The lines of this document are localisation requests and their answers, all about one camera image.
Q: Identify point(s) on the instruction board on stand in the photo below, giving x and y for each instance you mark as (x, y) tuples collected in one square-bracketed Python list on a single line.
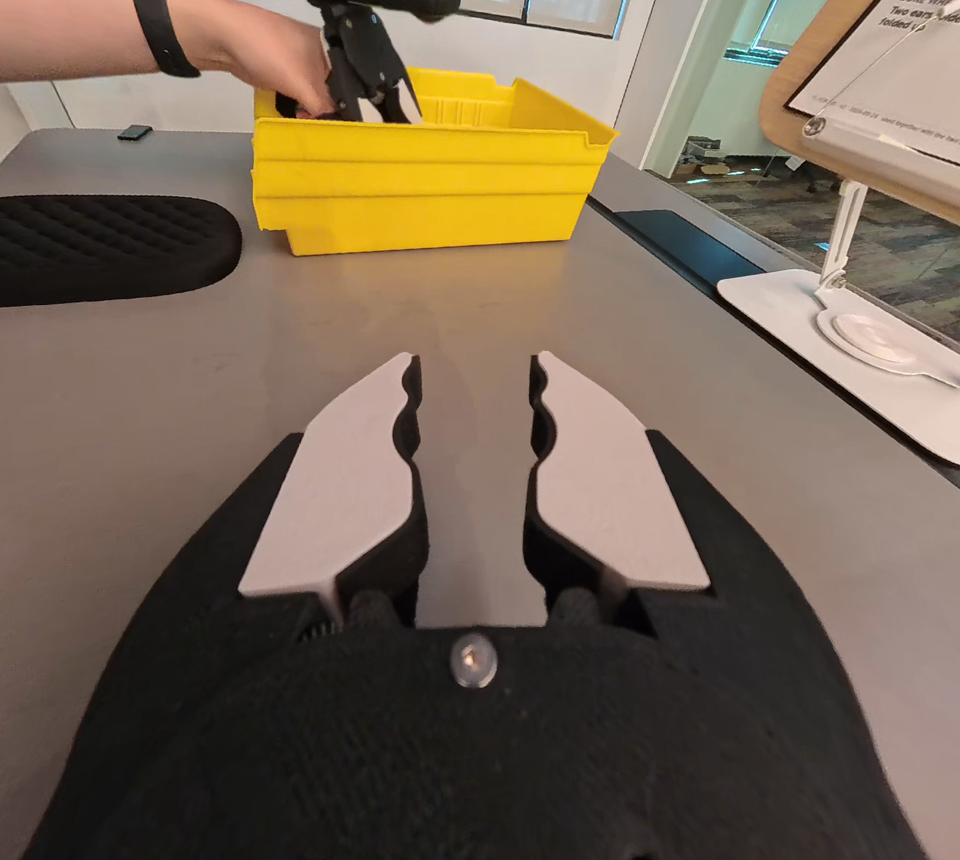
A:
[(787, 320)]

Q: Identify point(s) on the small black flat device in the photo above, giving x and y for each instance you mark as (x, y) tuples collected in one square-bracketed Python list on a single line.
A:
[(135, 133)]

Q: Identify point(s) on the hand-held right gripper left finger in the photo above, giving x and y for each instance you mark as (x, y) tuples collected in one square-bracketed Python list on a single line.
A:
[(337, 500)]

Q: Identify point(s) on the black elbow rest pad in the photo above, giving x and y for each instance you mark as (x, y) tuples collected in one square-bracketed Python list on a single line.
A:
[(112, 252)]

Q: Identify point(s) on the person's left forearm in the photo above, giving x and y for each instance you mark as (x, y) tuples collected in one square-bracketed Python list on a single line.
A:
[(67, 12)]

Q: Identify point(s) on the black wristband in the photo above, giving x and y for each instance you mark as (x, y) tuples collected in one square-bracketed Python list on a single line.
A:
[(159, 27)]

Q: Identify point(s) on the person's left hand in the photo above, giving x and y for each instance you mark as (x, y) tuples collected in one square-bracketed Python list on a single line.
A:
[(270, 57)]

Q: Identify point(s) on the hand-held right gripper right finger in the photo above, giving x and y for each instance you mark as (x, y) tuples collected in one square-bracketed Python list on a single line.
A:
[(615, 507)]

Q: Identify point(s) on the dark teal panel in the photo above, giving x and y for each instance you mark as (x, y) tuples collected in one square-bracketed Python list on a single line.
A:
[(690, 252)]

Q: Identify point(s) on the white instruction sheet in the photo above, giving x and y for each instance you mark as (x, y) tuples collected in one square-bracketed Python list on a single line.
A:
[(900, 64)]

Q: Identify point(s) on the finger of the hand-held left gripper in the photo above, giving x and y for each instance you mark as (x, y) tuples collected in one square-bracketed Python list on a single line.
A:
[(373, 111)]

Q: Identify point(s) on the yellow plastic bin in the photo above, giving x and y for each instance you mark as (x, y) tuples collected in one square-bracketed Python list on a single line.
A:
[(420, 199)]

